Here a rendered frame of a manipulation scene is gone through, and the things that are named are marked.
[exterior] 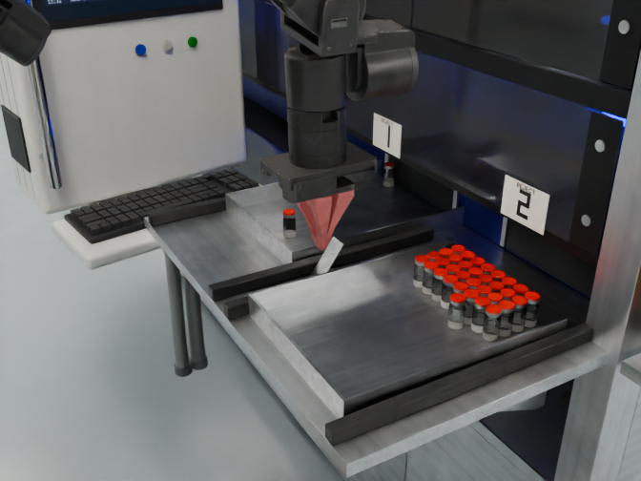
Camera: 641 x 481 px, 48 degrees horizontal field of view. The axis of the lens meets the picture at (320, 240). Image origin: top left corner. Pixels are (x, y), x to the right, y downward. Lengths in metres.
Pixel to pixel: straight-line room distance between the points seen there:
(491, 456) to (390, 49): 0.80
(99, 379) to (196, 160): 0.98
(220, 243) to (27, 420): 1.26
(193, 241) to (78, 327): 1.51
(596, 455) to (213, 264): 0.63
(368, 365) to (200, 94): 0.91
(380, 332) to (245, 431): 1.22
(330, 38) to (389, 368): 0.45
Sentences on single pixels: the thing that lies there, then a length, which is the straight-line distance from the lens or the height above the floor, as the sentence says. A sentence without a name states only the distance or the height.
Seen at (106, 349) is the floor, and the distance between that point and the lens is 2.56.
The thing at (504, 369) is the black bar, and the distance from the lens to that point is 0.92.
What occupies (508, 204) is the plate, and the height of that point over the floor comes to 1.01.
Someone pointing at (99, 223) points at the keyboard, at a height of 0.83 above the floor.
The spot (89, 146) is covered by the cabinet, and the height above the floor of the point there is 0.93.
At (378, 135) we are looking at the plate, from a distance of 1.31.
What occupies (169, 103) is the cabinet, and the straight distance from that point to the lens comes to 1.62.
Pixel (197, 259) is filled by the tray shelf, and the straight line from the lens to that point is 1.18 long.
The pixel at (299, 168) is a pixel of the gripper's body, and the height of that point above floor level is 1.18.
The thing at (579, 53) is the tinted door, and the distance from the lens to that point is 0.96.
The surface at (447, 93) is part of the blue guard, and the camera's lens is 1.14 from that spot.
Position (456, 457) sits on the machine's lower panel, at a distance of 1.39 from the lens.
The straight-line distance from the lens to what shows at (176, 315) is 1.96.
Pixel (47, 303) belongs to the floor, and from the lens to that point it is 2.88.
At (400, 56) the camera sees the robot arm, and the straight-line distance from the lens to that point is 0.71.
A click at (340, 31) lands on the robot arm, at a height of 1.31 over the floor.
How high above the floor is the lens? 1.44
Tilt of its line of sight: 27 degrees down
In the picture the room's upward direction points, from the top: straight up
